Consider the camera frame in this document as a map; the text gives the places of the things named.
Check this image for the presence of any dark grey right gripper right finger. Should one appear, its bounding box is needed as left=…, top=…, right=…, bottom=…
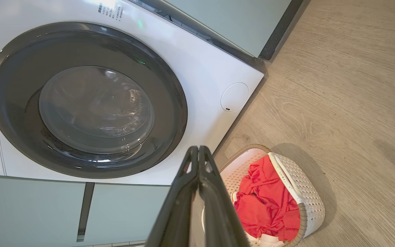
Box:
left=199, top=146, right=251, bottom=247

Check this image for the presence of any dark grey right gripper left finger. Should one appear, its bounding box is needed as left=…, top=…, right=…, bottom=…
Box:
left=145, top=146, right=199, bottom=247

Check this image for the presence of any white perforated laundry basket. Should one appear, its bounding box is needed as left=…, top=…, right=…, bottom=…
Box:
left=202, top=144, right=325, bottom=247

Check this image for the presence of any red garment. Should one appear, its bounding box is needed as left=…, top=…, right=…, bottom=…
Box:
left=234, top=155, right=301, bottom=242

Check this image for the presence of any round white filter cover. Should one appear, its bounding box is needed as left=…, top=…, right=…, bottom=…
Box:
left=220, top=82, right=249, bottom=112

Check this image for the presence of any white front-load washing machine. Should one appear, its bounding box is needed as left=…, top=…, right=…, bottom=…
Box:
left=0, top=0, right=265, bottom=186

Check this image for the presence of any round dark washing machine door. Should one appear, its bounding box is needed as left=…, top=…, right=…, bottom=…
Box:
left=0, top=22, right=188, bottom=179

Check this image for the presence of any printed text sticker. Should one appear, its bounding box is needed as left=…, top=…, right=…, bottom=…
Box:
left=97, top=2, right=125, bottom=20

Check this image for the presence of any pale green cabinet with dark handle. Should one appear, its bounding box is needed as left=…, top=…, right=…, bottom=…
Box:
left=0, top=173, right=171, bottom=247

